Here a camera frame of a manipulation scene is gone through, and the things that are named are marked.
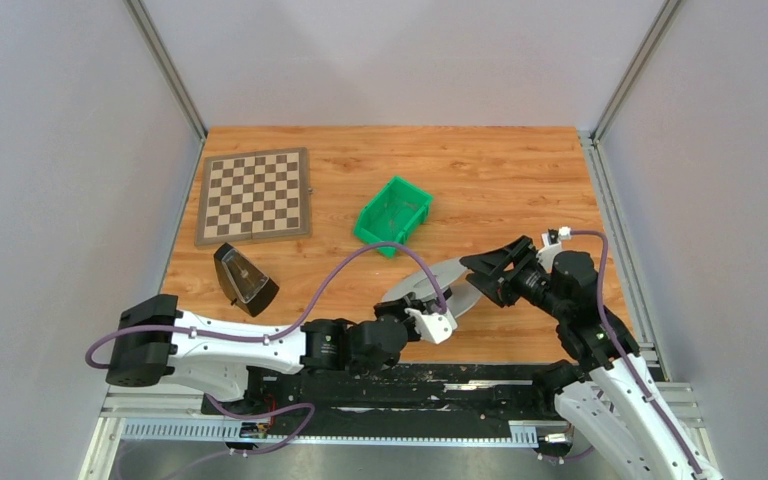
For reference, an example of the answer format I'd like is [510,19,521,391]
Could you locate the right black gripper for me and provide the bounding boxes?
[457,236,567,321]

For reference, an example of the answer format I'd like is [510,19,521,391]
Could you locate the grey cable spool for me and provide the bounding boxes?
[381,258,483,318]

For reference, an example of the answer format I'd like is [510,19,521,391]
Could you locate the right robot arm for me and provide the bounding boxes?
[460,227,723,479]

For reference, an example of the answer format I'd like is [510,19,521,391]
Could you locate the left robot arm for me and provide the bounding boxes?
[104,294,457,414]

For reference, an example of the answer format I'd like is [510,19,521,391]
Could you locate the green plastic bin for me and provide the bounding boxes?
[353,176,433,245]

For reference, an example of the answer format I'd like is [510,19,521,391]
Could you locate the black metronome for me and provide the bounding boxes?
[213,243,279,317]

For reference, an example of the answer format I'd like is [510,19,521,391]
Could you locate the wooden chessboard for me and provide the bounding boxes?
[194,147,312,247]

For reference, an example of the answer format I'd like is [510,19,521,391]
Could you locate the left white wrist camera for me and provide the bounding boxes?
[405,308,458,345]

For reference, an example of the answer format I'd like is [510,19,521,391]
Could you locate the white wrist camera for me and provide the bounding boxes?
[405,308,458,345]
[537,226,572,270]

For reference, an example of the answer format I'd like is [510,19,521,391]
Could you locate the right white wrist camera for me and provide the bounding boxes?
[537,226,572,270]

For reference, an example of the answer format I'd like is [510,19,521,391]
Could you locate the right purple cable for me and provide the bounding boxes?
[568,229,705,477]

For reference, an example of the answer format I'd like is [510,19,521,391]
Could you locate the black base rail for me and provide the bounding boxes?
[223,363,562,439]

